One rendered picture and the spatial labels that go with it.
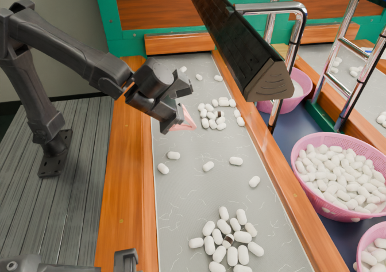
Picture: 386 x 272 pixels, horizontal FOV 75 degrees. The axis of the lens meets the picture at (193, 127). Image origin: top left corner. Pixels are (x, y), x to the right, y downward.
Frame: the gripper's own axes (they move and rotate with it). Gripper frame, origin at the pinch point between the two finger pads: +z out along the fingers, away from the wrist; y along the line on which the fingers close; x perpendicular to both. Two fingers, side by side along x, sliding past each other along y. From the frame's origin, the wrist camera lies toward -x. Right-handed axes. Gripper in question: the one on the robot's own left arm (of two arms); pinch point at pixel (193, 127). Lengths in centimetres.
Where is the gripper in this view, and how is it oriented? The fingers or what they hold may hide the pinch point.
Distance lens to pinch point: 69.0
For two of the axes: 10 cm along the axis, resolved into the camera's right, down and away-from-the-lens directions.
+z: 7.4, 4.1, 5.3
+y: -1.6, -6.6, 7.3
